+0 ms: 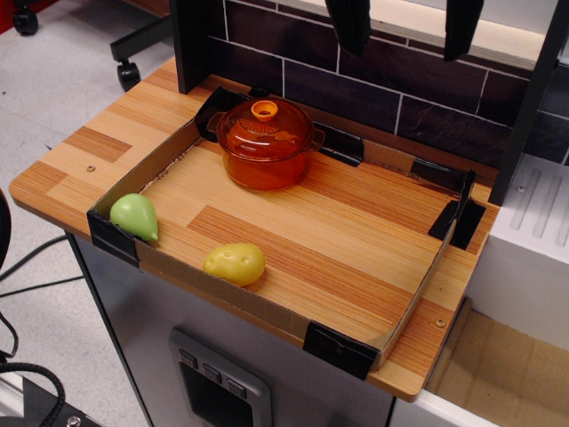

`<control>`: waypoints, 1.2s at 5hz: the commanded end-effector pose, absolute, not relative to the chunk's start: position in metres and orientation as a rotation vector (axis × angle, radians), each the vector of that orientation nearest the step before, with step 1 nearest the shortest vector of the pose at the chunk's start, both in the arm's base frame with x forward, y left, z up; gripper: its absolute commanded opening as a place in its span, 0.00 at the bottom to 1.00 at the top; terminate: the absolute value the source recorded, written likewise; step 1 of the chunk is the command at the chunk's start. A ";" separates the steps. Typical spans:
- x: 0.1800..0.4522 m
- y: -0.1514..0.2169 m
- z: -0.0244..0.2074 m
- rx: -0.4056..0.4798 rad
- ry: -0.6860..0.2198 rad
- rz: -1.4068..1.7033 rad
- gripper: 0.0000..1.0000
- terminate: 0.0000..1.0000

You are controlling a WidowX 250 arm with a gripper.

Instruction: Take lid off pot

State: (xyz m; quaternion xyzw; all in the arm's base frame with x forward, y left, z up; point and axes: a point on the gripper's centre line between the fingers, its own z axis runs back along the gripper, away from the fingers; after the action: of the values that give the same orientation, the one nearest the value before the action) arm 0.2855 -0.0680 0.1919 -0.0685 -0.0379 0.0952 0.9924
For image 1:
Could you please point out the green plastic pear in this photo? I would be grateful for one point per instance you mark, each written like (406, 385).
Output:
(135, 214)

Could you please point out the yellow plastic potato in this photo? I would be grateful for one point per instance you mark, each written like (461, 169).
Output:
(239, 263)

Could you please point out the cardboard fence with black tape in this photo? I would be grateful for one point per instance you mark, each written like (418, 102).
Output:
(366, 256)

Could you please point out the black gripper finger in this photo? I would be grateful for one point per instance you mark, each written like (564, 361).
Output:
(351, 22)
(461, 21)

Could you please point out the grey oven control panel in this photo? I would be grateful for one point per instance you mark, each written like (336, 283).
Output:
(219, 391)

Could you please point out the orange glass pot lid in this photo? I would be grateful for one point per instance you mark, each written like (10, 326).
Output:
(264, 130)

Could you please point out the white sink drainboard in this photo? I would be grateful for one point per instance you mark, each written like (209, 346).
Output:
(521, 278)

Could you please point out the black caster wheel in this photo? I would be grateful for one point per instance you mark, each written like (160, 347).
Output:
(24, 19)

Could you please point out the orange glass pot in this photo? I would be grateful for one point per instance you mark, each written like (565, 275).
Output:
(273, 175)

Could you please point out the black rolling chair base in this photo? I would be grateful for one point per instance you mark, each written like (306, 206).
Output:
(139, 40)

